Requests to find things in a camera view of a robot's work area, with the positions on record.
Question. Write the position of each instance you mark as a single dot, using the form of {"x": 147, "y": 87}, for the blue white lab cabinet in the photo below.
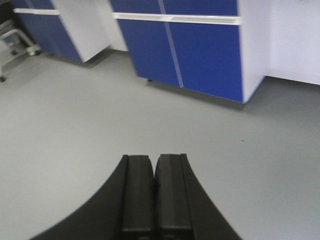
{"x": 215, "y": 47}

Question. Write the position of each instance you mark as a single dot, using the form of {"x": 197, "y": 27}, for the far blue lab cabinet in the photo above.
{"x": 72, "y": 29}

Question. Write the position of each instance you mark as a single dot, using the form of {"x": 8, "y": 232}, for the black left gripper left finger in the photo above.
{"x": 122, "y": 209}

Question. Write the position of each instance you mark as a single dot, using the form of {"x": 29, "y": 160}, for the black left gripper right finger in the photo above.
{"x": 184, "y": 211}

